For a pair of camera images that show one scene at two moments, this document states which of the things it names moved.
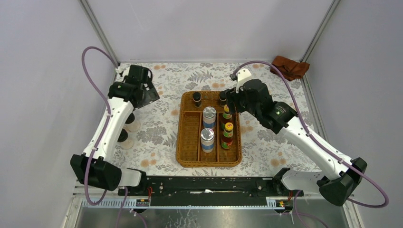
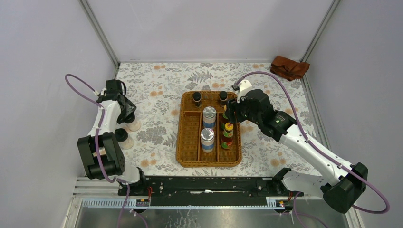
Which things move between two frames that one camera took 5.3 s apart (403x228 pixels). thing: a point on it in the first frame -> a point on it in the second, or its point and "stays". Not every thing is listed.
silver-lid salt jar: x=209 y=117 stays
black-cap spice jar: x=197 y=99 stays
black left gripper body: x=148 y=80 -> x=126 y=110
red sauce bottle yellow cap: x=226 y=141 stays
